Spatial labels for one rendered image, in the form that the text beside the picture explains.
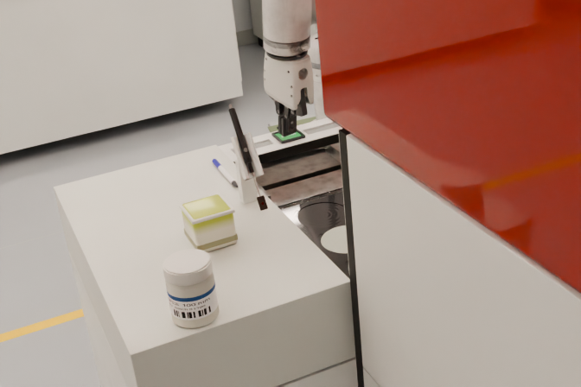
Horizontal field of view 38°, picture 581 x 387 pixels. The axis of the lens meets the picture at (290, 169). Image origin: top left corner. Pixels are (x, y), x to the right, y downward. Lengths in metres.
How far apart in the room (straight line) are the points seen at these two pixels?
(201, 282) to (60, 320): 1.94
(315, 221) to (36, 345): 1.62
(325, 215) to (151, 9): 2.87
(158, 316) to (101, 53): 3.16
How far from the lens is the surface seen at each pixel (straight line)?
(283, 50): 1.50
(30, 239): 3.72
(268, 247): 1.42
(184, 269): 1.22
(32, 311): 3.24
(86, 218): 1.62
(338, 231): 1.58
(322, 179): 1.82
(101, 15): 4.33
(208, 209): 1.42
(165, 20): 4.41
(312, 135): 1.84
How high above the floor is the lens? 1.69
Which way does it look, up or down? 25 degrees down
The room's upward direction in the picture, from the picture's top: 6 degrees counter-clockwise
